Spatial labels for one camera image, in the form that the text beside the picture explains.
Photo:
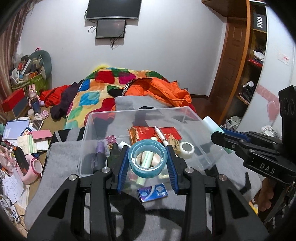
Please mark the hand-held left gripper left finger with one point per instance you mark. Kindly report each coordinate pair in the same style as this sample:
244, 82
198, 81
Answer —
123, 166

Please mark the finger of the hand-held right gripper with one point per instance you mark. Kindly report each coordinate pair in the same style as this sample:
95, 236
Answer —
229, 141
235, 134

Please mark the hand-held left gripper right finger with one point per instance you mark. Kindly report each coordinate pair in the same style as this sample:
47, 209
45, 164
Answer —
171, 166

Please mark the light green tube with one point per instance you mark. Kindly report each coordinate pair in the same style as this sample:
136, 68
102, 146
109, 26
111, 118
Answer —
145, 158

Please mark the mint green bottle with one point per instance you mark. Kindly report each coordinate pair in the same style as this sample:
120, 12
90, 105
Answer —
211, 125

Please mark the blue tape roll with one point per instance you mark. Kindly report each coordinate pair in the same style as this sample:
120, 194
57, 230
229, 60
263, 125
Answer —
148, 143

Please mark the clear plastic storage box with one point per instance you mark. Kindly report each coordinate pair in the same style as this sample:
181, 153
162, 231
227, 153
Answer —
120, 120

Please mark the person's right hand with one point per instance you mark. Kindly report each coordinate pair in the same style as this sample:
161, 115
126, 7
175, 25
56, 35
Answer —
266, 194

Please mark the white sneakers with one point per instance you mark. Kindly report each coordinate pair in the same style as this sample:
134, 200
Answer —
232, 121

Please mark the green bottle with black cap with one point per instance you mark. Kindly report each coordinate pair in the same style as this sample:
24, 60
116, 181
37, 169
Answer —
113, 153

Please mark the brown small packet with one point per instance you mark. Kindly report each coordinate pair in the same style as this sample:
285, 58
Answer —
175, 145

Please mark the white tape roll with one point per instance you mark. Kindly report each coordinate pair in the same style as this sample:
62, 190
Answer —
187, 151

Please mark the purple and black bottle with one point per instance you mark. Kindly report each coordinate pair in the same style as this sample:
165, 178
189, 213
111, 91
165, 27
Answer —
99, 155

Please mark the pink bear charm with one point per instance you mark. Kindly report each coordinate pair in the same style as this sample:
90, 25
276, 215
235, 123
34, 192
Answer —
111, 139

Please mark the blue sachet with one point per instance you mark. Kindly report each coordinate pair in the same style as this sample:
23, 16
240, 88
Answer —
152, 192

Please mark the white pen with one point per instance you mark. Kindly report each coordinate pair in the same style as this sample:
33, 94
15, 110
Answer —
161, 136

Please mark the red foil packet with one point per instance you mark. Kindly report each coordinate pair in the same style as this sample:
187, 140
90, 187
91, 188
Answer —
143, 132

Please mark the yellow cloth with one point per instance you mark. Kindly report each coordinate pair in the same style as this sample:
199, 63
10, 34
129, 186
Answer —
254, 207

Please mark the brown wooden door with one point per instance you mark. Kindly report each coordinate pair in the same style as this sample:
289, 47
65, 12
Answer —
231, 60

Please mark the colourful patchwork quilt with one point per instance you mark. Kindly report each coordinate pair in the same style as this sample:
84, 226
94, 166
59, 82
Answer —
92, 97

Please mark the orange jacket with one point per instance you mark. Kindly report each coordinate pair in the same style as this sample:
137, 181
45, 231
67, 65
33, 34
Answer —
171, 90

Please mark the white wardrobe door with hearts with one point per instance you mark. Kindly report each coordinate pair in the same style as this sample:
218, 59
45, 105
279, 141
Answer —
275, 58

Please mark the pink flat box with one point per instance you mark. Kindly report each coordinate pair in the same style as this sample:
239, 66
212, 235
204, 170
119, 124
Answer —
41, 134

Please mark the pink round container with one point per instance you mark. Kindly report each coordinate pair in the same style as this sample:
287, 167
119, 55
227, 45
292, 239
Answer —
34, 169

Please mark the dark purple clothing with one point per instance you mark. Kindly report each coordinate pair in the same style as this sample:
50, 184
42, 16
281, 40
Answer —
64, 99

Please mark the pink baby shoe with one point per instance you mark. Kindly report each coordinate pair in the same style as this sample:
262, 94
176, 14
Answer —
44, 114

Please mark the pale green booklet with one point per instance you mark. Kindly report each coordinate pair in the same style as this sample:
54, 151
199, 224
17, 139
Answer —
26, 144

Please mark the red clothing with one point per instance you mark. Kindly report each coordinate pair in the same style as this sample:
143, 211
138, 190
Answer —
53, 95

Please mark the black and orange tool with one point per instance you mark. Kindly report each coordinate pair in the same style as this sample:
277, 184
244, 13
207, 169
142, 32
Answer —
20, 160

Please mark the pink bunny toy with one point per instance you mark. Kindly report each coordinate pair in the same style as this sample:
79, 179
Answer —
34, 97

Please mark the blue book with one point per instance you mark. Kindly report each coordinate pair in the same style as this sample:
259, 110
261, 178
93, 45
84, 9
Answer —
16, 129

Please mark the white paper sheets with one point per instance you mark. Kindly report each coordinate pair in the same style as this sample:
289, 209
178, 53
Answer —
11, 190

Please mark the black box with white letters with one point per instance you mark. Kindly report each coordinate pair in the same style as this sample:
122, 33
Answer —
260, 20

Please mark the green gift bag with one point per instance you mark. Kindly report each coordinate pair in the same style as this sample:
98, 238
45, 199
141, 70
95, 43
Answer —
37, 83

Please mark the red box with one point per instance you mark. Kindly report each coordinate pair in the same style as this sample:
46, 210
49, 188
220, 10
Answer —
12, 100

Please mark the grey-green plush pillow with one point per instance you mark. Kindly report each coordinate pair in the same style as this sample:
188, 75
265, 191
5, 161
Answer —
46, 60

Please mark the brown curtain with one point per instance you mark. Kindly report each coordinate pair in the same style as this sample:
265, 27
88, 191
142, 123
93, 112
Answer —
9, 46

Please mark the small wall monitor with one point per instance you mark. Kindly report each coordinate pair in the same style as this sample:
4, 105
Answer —
111, 29

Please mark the black wall television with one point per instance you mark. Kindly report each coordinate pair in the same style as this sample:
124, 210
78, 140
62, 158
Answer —
113, 8

